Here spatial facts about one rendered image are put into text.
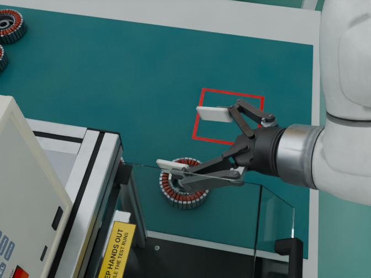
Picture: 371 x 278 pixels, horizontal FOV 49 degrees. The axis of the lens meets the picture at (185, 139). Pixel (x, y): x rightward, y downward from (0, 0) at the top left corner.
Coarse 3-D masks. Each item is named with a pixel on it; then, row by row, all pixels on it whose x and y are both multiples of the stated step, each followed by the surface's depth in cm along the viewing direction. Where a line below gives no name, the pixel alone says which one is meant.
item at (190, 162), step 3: (174, 159) 91; (177, 159) 91; (183, 159) 90; (186, 159) 90; (189, 159) 90; (195, 159) 91; (177, 162) 90; (180, 162) 90; (183, 162) 90; (186, 162) 90; (189, 162) 90; (192, 162) 90; (195, 162) 90; (198, 162) 90; (201, 162) 90; (189, 165) 90; (192, 165) 90; (195, 165) 90
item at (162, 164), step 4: (160, 160) 70; (164, 160) 70; (160, 164) 71; (164, 164) 70; (168, 164) 69; (172, 164) 68; (176, 164) 68; (180, 164) 67; (184, 164) 67; (164, 168) 71; (168, 168) 70; (176, 168) 68; (180, 168) 67; (188, 168) 67
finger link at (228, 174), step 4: (216, 172) 63; (220, 172) 62; (224, 172) 62; (228, 172) 62; (232, 172) 61; (236, 172) 61; (212, 176) 63; (216, 176) 62; (220, 176) 62; (224, 176) 62; (228, 176) 61; (232, 176) 61; (236, 176) 60; (240, 176) 61
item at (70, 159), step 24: (48, 144) 54; (72, 144) 54; (96, 144) 54; (120, 144) 57; (72, 168) 52; (96, 168) 52; (72, 192) 50; (96, 192) 50; (72, 216) 49; (96, 216) 50; (72, 240) 47; (72, 264) 45
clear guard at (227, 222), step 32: (128, 192) 56; (160, 192) 56; (192, 192) 56; (224, 192) 56; (256, 192) 56; (160, 224) 53; (192, 224) 53; (224, 224) 53; (256, 224) 53; (288, 224) 58; (96, 256) 51; (128, 256) 51; (160, 256) 51; (192, 256) 51; (224, 256) 51; (256, 256) 51; (288, 256) 56
